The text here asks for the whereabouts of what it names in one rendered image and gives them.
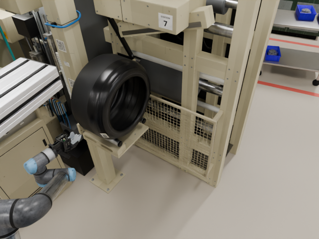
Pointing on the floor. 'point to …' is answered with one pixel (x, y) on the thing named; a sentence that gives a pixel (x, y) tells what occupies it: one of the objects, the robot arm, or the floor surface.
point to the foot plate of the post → (109, 183)
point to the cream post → (75, 67)
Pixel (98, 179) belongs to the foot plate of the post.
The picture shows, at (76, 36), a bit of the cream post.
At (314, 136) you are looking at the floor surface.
